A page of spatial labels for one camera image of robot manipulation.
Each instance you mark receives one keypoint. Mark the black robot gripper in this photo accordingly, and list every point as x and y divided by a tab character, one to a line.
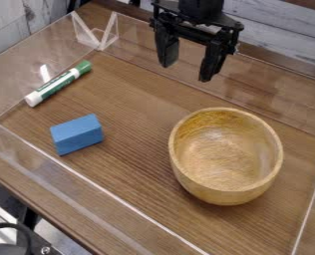
198	21

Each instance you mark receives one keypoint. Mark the blue rectangular block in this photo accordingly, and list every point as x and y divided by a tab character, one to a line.
76	134

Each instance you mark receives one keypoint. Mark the brown wooden bowl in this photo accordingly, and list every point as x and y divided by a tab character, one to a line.
225	154

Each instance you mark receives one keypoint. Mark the green and white marker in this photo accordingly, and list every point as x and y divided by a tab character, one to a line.
55	85

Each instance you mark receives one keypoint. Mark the clear acrylic corner bracket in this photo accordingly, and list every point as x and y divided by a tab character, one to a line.
97	38

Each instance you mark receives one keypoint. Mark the black metal table frame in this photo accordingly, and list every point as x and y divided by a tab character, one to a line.
30	243

